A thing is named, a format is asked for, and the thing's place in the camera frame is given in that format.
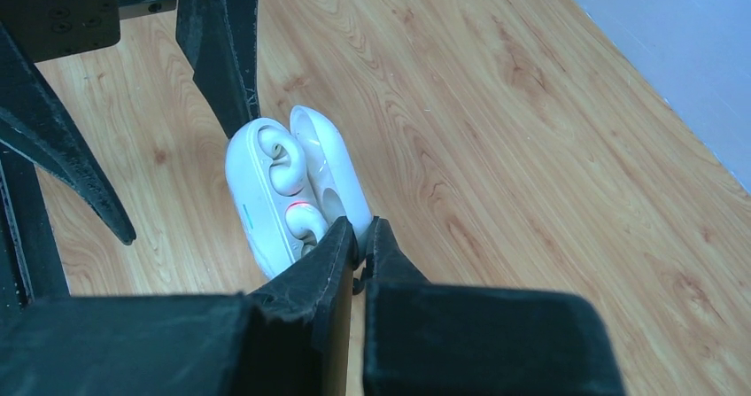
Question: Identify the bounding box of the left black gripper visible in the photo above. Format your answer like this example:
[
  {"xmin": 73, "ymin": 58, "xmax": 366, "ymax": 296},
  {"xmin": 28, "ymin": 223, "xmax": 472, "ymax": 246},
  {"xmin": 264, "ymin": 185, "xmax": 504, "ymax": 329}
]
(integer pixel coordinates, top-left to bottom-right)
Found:
[{"xmin": 0, "ymin": 0, "xmax": 262, "ymax": 318}]

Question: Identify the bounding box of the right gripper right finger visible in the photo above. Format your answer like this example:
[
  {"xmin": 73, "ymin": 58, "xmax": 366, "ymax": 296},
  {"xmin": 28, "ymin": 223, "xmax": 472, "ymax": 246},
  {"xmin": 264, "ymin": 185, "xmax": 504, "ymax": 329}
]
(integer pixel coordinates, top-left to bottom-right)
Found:
[{"xmin": 362, "ymin": 217, "xmax": 626, "ymax": 395}]

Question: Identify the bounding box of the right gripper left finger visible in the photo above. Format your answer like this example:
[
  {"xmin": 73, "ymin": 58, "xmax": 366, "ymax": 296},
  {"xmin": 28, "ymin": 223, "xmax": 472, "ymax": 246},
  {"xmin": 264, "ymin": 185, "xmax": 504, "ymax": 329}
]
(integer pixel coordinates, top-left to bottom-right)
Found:
[{"xmin": 1, "ymin": 218, "xmax": 356, "ymax": 395}]

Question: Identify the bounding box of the white earbud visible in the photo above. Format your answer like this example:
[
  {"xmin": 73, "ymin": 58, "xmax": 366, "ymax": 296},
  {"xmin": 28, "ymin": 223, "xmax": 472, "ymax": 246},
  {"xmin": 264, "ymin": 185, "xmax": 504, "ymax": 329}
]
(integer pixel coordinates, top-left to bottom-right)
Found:
[
  {"xmin": 284, "ymin": 201, "xmax": 329, "ymax": 257},
  {"xmin": 258, "ymin": 126, "xmax": 306, "ymax": 196}
]

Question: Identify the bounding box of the white earbud charging case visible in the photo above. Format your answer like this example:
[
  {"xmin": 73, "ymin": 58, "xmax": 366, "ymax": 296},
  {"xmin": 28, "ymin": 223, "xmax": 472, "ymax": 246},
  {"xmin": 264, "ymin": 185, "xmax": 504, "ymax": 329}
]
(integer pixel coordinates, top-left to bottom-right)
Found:
[{"xmin": 225, "ymin": 105, "xmax": 373, "ymax": 279}]

